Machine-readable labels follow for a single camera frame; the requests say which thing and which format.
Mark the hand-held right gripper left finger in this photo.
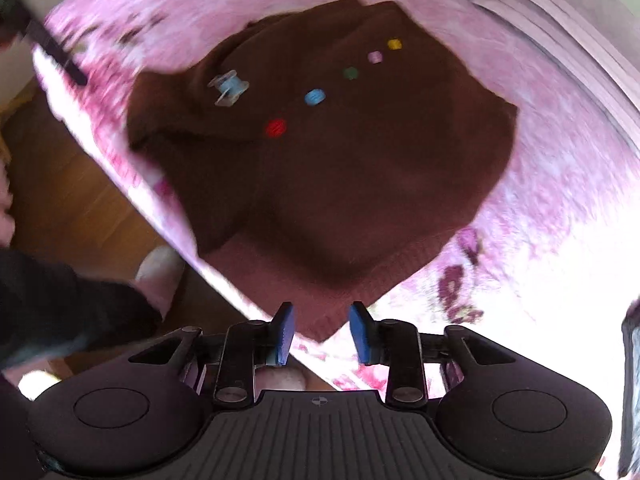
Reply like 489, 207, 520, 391
128, 301, 297, 406

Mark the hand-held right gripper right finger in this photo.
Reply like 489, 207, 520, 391
347, 301, 517, 406

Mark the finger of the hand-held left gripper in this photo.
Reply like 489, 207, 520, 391
0, 0, 89, 88

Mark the brown sweater with coloured buttons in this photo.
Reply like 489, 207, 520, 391
126, 0, 519, 345

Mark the pink fluffy slipper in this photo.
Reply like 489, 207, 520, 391
257, 364, 307, 392
135, 245, 187, 317

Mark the pink floral bed blanket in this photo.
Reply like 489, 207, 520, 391
32, 0, 640, 480

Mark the person's dark clothed leg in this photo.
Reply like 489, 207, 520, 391
0, 247, 164, 372

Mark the dark object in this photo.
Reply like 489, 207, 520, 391
619, 299, 640, 478

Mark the pink folded bedding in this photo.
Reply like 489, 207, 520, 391
470, 0, 640, 153

